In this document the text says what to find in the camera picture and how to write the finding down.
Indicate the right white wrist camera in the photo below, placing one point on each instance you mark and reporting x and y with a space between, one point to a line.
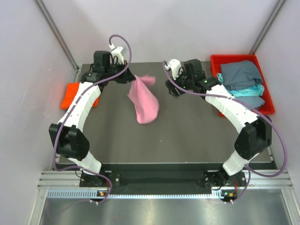
174 66

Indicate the left corner aluminium post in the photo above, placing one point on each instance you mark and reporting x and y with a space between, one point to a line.
55 31

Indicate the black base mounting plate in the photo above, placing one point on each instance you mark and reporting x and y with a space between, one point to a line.
169 178

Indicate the aluminium frame rail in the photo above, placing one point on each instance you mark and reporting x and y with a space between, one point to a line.
68 179

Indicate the corner aluminium post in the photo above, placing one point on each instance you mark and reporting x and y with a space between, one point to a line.
55 31
267 25

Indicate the grey-blue t-shirt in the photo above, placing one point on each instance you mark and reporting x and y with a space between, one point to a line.
248 67

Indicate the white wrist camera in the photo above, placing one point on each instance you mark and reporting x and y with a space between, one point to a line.
118 54
174 66

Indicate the teal t-shirt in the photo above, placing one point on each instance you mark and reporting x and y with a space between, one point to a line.
242 84

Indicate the folded orange t-shirt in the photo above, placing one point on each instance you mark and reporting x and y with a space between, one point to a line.
69 96

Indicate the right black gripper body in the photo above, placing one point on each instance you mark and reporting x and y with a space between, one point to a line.
184 82

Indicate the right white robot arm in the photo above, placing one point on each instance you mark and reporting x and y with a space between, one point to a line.
254 131

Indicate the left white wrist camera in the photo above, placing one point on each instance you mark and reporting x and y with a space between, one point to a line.
118 54

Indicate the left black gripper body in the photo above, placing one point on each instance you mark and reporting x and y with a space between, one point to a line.
116 69

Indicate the grey slotted cable duct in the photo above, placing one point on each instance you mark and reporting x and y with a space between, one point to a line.
95 194

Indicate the red plastic bin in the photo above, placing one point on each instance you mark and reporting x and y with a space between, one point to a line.
216 60

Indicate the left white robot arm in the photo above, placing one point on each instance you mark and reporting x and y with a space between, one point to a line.
67 135

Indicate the right corner aluminium post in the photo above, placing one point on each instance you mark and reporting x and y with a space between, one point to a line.
267 25

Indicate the pink t-shirt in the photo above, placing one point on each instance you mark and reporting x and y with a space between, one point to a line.
145 103

